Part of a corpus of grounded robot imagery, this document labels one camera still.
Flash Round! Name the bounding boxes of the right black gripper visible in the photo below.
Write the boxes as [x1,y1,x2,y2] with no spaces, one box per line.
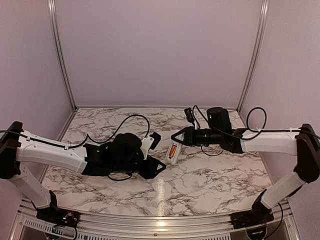
[171,126,223,147]

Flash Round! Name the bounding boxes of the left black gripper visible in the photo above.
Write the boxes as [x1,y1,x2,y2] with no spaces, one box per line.
[112,154,167,179]

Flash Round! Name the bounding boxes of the white remote control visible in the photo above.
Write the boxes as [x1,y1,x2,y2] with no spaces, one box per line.
[165,140,182,165]

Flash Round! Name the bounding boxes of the orange battery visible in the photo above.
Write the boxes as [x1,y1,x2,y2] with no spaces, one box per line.
[169,145,177,158]

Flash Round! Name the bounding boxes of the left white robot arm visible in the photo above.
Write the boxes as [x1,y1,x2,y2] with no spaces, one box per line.
[0,121,167,223]

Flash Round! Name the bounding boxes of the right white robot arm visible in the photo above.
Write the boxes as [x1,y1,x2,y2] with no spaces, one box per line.
[166,107,320,224]

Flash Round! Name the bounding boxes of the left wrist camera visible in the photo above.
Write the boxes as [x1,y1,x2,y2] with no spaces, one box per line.
[140,132,161,160]

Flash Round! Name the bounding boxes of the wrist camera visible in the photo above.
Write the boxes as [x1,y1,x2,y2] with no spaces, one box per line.
[140,132,161,160]
[184,107,200,130]

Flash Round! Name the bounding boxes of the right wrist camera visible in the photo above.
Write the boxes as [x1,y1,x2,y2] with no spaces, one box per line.
[184,107,200,130]

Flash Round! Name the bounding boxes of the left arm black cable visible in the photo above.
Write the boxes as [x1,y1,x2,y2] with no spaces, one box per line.
[0,114,151,182]

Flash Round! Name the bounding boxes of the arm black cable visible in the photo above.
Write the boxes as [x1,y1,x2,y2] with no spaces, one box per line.
[0,114,151,182]
[192,104,320,157]

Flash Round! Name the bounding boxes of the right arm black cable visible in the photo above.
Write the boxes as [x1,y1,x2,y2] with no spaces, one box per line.
[192,104,320,157]

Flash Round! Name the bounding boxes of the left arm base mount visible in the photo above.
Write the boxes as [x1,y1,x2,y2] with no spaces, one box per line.
[33,190,80,228]

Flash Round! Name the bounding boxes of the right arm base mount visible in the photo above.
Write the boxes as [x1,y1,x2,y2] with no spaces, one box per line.
[230,190,275,229]

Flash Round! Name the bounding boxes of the front aluminium rail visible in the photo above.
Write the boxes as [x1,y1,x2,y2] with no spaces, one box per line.
[9,200,301,240]

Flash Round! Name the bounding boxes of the right aluminium frame post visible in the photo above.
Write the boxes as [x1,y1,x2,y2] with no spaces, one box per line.
[236,0,270,113]

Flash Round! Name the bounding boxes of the aluminium frame post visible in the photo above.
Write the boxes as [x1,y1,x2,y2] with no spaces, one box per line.
[236,0,270,113]
[47,0,77,112]

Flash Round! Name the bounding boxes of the left aluminium frame post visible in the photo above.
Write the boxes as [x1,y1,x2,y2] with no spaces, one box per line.
[47,0,77,112]

